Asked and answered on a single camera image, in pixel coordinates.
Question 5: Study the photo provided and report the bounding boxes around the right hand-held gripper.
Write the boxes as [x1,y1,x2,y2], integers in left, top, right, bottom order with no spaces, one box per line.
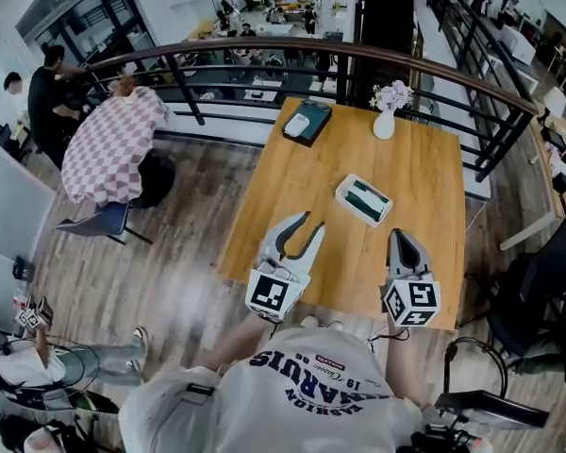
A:
[381,227,442,328]

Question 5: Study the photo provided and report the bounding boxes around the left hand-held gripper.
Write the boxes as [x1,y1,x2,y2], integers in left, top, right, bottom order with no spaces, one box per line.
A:
[244,210,326,324]

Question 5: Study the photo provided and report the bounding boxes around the dark green tissue pack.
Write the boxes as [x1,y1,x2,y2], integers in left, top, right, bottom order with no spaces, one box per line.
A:
[346,180,391,221]

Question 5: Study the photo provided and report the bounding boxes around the white tissue box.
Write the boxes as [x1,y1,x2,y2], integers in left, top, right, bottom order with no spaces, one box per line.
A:
[334,173,394,228]

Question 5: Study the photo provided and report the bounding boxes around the person's left forearm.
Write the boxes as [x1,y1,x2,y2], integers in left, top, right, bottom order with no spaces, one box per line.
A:
[202,311,275,377]

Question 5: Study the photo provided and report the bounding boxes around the person's right forearm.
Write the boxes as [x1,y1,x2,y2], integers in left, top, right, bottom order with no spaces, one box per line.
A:
[385,323,428,405]

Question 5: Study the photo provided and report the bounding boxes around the wooden table with white legs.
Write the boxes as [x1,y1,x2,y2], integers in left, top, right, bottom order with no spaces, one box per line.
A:
[216,95,467,332]

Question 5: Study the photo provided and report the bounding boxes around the small white pouch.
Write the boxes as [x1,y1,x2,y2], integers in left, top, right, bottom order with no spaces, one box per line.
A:
[284,114,310,137]

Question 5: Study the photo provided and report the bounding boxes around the dark green tray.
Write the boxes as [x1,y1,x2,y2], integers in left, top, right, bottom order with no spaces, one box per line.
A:
[281,99,334,149]

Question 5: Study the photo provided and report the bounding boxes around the white vase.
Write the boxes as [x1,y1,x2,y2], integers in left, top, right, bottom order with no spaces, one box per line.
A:
[373,107,396,141]

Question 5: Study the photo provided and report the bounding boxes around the black office chair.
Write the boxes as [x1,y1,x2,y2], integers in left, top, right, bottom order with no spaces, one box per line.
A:
[488,208,566,362]

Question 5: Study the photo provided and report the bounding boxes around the light wooden desk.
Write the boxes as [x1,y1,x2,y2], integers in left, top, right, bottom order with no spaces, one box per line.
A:
[499,120,566,252]

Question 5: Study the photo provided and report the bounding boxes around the pale purple flowers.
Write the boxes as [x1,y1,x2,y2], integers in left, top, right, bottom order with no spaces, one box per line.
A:
[368,79,414,111]

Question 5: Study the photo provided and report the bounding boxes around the person's grey printed shirt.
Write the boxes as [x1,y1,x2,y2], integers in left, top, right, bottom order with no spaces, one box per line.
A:
[117,326,425,453]

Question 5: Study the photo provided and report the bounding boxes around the black flat device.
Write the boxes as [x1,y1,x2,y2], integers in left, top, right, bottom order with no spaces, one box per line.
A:
[433,389,551,431]

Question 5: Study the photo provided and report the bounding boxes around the blue-grey chair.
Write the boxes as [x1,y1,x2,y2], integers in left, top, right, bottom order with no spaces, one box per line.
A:
[55,200,153,247]

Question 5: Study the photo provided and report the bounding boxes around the black electronic device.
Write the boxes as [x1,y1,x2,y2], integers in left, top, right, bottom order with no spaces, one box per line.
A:
[408,422,482,453]

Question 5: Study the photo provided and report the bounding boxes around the black railing with wooden handrail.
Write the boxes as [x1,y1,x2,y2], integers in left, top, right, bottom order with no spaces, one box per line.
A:
[82,36,540,183]

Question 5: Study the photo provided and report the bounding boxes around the pink checkered tablecloth table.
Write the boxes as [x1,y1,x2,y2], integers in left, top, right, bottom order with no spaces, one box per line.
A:
[59,85,167,207]

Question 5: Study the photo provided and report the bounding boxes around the white floor lamp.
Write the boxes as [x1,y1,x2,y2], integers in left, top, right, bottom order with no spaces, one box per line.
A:
[537,86,566,126]

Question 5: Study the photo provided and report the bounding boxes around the dried orange plant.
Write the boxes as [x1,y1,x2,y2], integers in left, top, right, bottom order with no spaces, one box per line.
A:
[110,75,138,99]

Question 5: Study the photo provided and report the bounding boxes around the black looped cable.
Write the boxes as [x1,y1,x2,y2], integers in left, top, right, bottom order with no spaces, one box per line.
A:
[442,336,508,398]

